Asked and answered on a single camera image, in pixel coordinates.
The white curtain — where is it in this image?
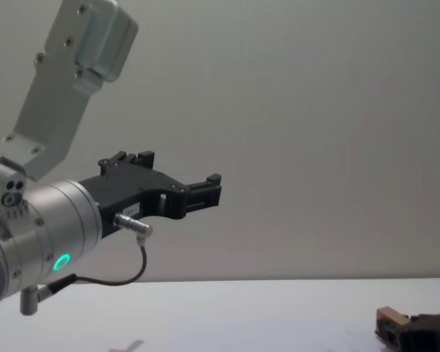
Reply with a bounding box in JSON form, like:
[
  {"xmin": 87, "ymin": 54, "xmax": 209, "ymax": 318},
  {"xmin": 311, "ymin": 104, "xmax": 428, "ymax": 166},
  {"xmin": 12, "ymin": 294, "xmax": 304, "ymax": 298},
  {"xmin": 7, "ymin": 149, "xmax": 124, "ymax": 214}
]
[{"xmin": 0, "ymin": 0, "xmax": 440, "ymax": 285}]

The thin dark gripper cable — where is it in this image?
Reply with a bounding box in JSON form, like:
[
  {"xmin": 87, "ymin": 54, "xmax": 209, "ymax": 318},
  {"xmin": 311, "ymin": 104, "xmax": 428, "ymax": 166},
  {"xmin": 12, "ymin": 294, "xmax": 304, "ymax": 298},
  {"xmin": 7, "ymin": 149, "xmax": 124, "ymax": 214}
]
[{"xmin": 20, "ymin": 213, "xmax": 155, "ymax": 316}]

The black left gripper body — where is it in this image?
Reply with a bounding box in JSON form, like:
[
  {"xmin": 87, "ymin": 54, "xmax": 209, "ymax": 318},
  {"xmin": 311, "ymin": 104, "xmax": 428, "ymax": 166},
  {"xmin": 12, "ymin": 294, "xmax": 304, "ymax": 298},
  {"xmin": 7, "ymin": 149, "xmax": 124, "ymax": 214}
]
[{"xmin": 76, "ymin": 162, "xmax": 187, "ymax": 240}]

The white table cloth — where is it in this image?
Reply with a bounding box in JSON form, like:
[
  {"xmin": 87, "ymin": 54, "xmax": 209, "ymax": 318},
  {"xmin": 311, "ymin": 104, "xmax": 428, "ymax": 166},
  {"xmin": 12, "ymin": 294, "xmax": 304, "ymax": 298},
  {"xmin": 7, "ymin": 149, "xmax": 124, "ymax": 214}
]
[{"xmin": 0, "ymin": 271, "xmax": 440, "ymax": 352}]

